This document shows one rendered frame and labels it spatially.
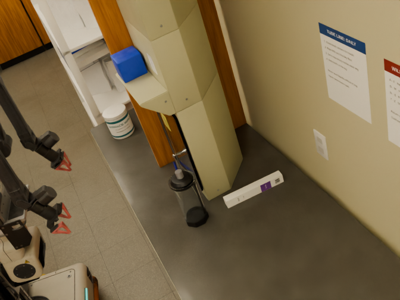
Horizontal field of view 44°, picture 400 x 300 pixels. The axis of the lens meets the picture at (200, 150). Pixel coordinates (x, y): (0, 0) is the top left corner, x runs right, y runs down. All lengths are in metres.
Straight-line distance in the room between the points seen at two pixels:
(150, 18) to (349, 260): 1.06
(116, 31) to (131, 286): 1.74
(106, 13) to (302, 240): 1.15
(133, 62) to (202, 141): 0.41
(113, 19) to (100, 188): 2.21
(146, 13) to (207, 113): 0.47
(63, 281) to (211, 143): 1.49
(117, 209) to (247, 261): 2.06
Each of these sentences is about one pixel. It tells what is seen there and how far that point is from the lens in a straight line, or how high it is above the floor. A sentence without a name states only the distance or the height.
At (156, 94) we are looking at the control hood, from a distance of 1.83.
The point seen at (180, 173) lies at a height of 1.21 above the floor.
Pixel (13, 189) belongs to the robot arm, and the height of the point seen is 1.29.
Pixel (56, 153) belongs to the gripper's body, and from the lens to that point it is 2.57.
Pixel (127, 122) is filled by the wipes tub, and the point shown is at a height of 1.01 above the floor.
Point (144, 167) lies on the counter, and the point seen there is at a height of 0.94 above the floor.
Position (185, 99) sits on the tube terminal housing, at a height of 1.45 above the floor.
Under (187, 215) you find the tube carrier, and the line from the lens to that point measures 2.03.
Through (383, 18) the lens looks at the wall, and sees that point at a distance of 1.34.
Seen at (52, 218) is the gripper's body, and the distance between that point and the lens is 2.23.
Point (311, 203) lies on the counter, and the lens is 2.04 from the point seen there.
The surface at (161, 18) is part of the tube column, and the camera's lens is 1.73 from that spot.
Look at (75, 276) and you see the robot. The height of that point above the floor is 0.28.
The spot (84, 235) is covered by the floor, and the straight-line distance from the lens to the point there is 3.76.
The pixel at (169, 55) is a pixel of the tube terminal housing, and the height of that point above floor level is 1.64.
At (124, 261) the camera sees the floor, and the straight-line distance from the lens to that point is 3.43.
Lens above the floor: 2.39
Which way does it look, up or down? 36 degrees down
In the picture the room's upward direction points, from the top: 20 degrees counter-clockwise
